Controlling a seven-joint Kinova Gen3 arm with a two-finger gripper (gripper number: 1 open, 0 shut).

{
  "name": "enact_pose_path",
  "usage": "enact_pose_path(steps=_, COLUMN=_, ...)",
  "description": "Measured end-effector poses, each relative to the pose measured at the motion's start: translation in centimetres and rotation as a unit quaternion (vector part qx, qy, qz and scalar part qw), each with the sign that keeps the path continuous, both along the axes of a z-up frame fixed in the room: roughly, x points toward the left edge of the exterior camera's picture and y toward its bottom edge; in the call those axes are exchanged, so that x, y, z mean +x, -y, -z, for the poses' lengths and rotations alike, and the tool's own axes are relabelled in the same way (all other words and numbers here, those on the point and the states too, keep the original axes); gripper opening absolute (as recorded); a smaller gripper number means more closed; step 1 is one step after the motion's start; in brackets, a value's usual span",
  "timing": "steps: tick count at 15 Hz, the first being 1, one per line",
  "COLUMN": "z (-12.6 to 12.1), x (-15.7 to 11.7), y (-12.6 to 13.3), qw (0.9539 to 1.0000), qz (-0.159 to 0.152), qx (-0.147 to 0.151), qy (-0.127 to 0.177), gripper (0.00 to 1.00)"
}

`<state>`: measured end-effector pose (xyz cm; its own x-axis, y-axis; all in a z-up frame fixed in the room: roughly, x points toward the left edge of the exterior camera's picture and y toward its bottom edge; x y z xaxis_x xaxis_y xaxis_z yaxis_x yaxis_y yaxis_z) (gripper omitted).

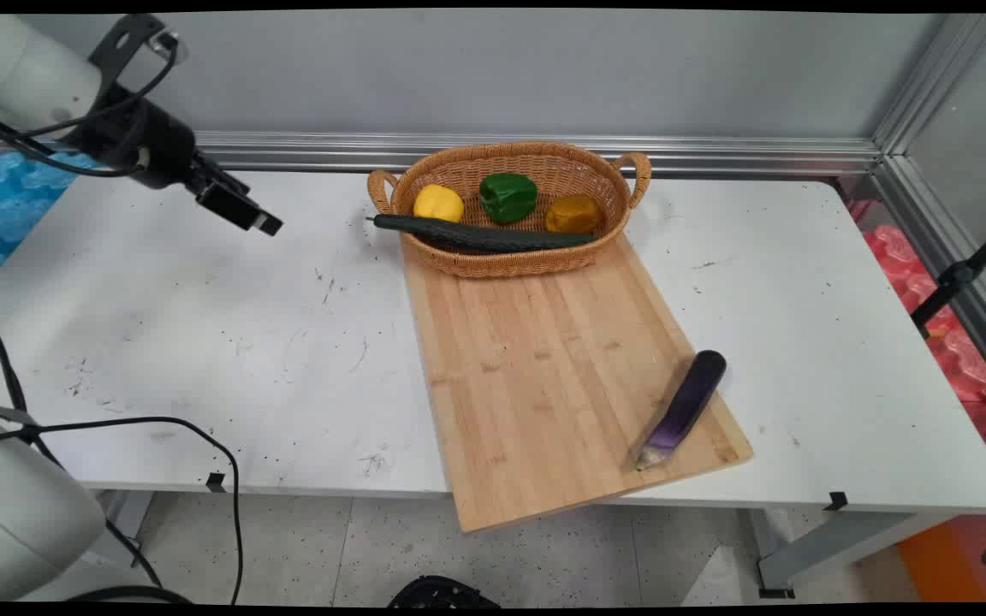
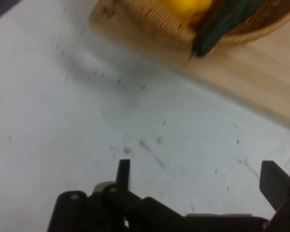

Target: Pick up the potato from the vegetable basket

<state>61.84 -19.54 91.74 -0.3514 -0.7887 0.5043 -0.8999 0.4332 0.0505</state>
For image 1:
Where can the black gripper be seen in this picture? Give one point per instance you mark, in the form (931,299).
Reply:
(151,141)

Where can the orange bell pepper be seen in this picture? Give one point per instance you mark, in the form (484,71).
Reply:
(574,214)

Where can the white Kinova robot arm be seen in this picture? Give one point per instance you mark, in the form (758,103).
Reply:
(24,79)

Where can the yellow bell pepper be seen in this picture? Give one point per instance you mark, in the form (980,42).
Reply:
(438,204)

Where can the blue bubble wrap sheet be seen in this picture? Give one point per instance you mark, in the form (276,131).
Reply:
(9,205)

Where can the dark green cucumber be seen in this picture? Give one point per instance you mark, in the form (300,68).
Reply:
(459,232)

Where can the green bell pepper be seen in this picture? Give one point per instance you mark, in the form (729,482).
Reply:
(507,197)

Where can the black tape piece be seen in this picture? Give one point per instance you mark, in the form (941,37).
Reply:
(836,501)
(216,482)

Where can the grey metal table leg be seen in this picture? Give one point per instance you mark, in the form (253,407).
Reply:
(127,522)
(835,543)

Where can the wooden cutting board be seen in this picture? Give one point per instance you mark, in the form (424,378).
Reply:
(544,385)

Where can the black round floor object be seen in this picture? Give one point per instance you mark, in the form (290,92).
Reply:
(442,593)

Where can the purple eggplant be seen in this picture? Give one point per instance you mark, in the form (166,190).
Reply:
(686,402)

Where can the black tripod stand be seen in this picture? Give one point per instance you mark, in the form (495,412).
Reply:
(955,275)

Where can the pink bubble wrap sheet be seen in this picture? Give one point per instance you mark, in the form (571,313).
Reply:
(959,351)

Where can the aluminium frame rail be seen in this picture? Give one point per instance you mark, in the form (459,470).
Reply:
(955,257)
(330,152)

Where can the aluminium frame post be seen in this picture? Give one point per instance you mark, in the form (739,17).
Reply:
(929,81)

